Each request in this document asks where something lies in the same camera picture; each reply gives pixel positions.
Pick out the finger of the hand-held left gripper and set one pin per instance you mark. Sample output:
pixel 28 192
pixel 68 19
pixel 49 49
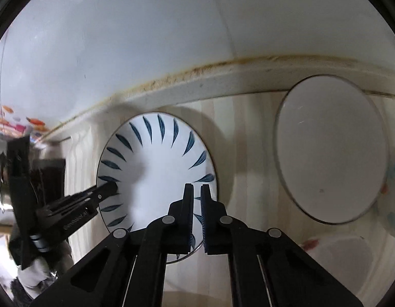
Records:
pixel 101 192

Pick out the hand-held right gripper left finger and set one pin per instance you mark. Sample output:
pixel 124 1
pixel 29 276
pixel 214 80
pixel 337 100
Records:
pixel 187 204

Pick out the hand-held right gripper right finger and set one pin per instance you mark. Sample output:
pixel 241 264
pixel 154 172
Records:
pixel 206 211

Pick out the blue leaf pattern plate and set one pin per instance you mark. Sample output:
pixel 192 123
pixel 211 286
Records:
pixel 159 166

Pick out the plain white bowl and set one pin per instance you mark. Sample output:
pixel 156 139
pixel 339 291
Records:
pixel 331 150

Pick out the red floral rim plate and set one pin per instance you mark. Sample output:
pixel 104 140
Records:
pixel 338 262

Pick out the white bowl with coloured print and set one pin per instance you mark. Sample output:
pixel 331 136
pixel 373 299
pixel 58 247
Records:
pixel 394 198

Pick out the colourful wall sticker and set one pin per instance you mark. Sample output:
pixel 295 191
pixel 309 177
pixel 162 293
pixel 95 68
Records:
pixel 12 121

